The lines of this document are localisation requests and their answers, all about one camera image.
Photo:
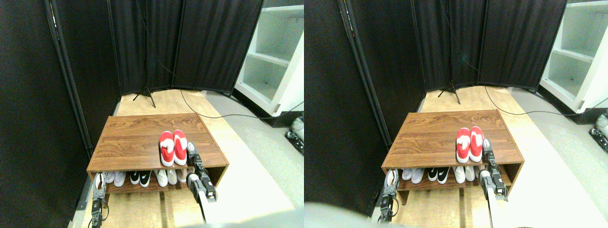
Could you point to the beige shoe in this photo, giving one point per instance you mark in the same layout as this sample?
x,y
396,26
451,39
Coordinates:
x,y
182,175

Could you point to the white shoe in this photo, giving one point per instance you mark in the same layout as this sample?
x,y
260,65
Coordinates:
x,y
417,175
470,174
172,177
162,178
110,177
459,175
120,178
407,174

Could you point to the grey machine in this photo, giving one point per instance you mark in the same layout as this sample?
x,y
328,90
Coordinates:
x,y
602,124
297,127

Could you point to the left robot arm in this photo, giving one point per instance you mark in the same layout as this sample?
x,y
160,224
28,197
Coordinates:
x,y
386,216
96,219

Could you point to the white shelf unit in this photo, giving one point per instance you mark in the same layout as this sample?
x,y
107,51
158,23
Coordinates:
x,y
266,71
570,66

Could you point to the black curtain pole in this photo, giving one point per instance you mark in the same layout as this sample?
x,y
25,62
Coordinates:
x,y
69,76
362,76

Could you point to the black shoe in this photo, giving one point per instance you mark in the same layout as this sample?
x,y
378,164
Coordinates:
x,y
442,175
134,177
145,179
432,174

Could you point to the brown shoe rack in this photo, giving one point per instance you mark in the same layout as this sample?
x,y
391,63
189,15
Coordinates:
x,y
133,137
427,137

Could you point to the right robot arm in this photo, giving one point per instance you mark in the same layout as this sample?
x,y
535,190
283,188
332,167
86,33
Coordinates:
x,y
494,197
204,197

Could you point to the black stand foot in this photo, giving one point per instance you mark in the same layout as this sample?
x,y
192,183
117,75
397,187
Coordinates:
x,y
451,87
147,90

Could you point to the red shoe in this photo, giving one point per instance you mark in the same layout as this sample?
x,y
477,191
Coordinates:
x,y
180,149
166,151
463,147
476,145

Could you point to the grey curtain foot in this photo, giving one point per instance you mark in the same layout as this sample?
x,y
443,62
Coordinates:
x,y
83,199

